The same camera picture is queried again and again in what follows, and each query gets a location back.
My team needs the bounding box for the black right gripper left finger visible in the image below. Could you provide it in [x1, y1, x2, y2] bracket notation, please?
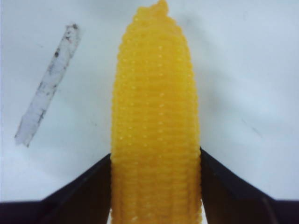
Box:
[39, 153, 112, 224]

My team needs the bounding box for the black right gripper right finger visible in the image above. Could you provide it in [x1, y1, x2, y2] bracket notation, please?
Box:
[199, 146, 278, 224]

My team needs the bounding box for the yellow plastic corn cob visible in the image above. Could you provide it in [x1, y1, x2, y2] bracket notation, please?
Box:
[111, 0, 202, 224]

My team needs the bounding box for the clear tape strip near corn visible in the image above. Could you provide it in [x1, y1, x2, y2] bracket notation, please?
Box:
[14, 23, 81, 147]

